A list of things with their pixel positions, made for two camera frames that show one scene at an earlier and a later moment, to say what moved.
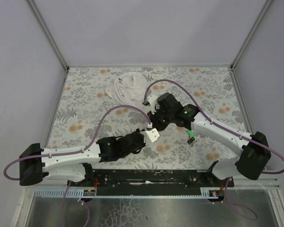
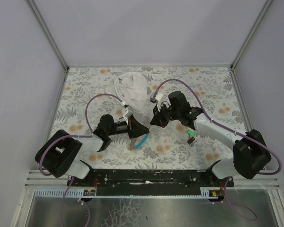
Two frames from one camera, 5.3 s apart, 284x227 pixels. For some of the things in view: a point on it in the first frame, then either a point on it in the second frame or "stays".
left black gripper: x=137 y=142 to x=130 y=127
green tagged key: x=190 y=133 stays
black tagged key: x=190 y=141 stays
